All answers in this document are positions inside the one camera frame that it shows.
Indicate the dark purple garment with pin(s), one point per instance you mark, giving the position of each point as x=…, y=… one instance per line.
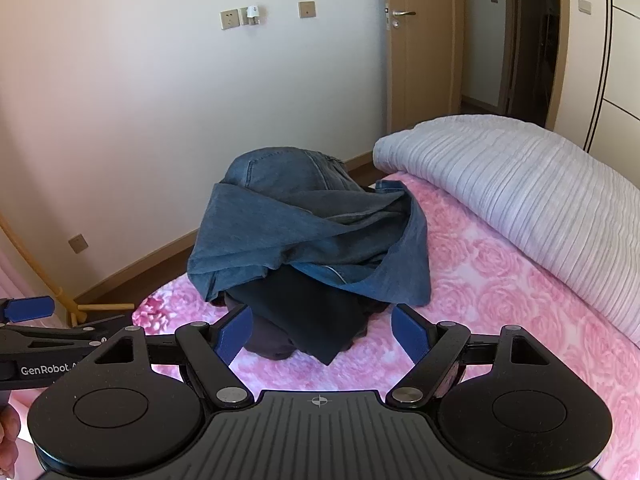
x=267, y=339

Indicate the grey striped duvet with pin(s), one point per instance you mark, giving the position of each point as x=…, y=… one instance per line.
x=571, y=214

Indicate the person's left hand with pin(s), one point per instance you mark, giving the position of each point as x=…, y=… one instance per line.
x=10, y=427

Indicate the dark grey trousers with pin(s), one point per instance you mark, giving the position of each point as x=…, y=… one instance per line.
x=320, y=309

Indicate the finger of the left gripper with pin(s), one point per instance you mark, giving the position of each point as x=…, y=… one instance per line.
x=26, y=309

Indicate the cream wardrobe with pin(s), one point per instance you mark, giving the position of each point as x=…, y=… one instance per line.
x=595, y=100

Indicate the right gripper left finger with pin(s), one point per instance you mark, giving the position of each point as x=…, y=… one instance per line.
x=208, y=351

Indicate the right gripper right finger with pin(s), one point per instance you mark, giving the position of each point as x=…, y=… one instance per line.
x=434, y=349

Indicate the brown wooden door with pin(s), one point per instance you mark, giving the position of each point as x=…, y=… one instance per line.
x=424, y=62

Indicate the yellow wooden stand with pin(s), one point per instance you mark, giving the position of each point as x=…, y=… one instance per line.
x=78, y=312

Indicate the white plugged adapter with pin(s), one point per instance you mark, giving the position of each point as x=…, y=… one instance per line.
x=250, y=15

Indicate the beige light switch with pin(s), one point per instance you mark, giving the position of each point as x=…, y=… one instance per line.
x=307, y=9

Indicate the wardrobe-side wall switch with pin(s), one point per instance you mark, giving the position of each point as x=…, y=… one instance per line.
x=585, y=7

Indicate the blue denim jeans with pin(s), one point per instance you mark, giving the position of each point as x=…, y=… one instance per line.
x=292, y=207

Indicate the silver door handle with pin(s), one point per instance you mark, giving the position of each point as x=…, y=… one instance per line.
x=393, y=17

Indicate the low beige wall socket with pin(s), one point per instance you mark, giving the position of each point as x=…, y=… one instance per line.
x=78, y=243

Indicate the pink rose bed sheet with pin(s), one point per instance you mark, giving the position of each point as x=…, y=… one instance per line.
x=482, y=281

